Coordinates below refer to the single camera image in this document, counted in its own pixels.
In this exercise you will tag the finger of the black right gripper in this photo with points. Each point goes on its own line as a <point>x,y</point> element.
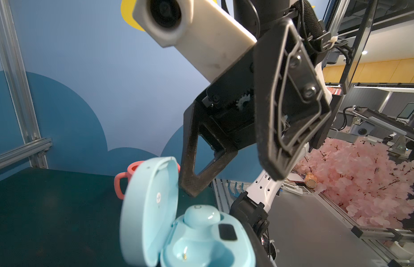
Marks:
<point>290,104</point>
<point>206,150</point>

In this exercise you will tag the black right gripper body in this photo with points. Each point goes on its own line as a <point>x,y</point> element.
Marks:
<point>229,101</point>

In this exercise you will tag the light blue earbud case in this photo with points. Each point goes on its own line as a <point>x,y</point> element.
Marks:
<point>225,244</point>

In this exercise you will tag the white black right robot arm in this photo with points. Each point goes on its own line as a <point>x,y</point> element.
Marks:
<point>259,17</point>

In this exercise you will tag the blue toy garden fork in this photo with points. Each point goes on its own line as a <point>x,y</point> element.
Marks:
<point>235,188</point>

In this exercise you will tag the pink toy watering can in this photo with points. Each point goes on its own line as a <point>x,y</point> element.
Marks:
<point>149,195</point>

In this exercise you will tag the pink artificial flower bush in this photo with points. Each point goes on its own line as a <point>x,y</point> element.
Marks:
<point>361,179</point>

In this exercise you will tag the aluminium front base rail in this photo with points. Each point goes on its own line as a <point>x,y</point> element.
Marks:
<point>223,199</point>

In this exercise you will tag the aluminium right frame post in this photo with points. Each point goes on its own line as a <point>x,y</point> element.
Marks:
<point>15,74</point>

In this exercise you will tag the aluminium back frame rail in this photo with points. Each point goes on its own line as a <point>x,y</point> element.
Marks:
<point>34,148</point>

